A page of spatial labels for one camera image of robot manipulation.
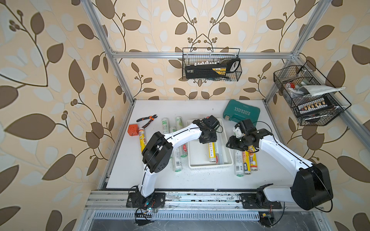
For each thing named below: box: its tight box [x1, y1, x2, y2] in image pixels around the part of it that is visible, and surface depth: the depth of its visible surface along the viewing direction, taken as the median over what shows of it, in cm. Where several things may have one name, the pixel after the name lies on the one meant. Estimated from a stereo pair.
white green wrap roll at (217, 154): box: [215, 141, 220, 165], surface depth 88 cm
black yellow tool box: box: [184, 58, 241, 80], surface depth 84 cm
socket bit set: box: [297, 96, 335, 116], surface depth 68 cm
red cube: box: [127, 124, 140, 137], surface depth 100 cm
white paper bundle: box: [297, 85, 346, 97], surface depth 63 cm
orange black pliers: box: [136, 114, 158, 129], surface depth 110 cm
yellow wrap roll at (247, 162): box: [242, 150, 252, 175], surface depth 86 cm
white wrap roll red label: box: [182, 142, 188, 155], surface depth 90 cm
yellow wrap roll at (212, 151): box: [208, 141, 217, 163], surface depth 84 cm
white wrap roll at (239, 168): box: [234, 149, 245, 178], surface depth 84 cm
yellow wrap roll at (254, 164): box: [248, 144, 258, 172], surface depth 86 cm
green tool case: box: [222, 99, 261, 128], surface depth 110 cm
